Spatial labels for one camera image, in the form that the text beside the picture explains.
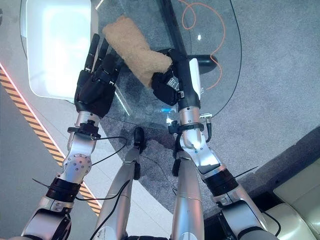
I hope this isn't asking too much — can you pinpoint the silver left robot leg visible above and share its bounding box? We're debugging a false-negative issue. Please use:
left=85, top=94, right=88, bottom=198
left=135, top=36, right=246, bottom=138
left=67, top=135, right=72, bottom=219
left=94, top=126, right=146, bottom=240

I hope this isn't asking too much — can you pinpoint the cream sofa cushion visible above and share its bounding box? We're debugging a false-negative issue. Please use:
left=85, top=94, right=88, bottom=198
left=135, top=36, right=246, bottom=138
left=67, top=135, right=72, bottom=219
left=263, top=171, right=320, bottom=240

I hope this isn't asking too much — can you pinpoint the orange cable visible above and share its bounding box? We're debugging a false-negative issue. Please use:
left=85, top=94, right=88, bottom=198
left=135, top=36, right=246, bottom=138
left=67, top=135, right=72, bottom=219
left=180, top=0, right=227, bottom=90

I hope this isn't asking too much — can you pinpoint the silver right robot leg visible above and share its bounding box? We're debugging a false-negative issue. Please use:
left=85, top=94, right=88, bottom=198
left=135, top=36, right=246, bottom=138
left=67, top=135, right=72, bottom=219
left=170, top=149, right=204, bottom=240

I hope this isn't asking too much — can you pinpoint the dark grey sofa frame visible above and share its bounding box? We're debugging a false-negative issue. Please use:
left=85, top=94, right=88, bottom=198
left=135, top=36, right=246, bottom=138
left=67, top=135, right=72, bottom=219
left=234, top=126, right=320, bottom=201

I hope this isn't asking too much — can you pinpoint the yellow black hazard tape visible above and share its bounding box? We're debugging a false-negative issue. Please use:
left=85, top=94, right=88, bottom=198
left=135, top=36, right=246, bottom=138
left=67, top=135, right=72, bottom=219
left=0, top=66, right=102, bottom=217

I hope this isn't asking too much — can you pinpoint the black table base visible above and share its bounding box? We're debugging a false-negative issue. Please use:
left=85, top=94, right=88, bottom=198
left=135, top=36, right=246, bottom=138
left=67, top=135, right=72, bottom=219
left=187, top=54, right=219, bottom=74

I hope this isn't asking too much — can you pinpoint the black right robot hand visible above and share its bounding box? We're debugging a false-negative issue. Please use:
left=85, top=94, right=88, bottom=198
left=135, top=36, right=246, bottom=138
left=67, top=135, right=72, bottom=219
left=150, top=48, right=203, bottom=111

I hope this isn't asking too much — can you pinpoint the black table leg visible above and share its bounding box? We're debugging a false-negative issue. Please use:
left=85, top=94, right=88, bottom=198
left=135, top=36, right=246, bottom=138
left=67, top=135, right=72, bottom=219
left=161, top=0, right=189, bottom=60

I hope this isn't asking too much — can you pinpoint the silver robot leg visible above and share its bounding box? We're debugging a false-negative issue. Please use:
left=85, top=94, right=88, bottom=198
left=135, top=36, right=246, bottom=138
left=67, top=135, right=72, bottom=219
left=170, top=149, right=204, bottom=240
left=94, top=126, right=146, bottom=240

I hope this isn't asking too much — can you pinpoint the white plastic basket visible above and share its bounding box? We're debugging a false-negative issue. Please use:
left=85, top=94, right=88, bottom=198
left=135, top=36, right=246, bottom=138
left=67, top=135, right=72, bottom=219
left=19, top=0, right=101, bottom=101

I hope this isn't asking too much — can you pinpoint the tan fluffy cloth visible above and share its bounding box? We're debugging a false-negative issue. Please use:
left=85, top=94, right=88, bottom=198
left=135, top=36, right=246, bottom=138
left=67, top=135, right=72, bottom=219
left=102, top=14, right=174, bottom=89

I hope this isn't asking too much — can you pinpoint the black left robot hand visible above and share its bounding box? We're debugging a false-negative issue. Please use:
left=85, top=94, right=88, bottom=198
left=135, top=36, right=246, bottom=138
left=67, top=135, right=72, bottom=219
left=74, top=33, right=124, bottom=119

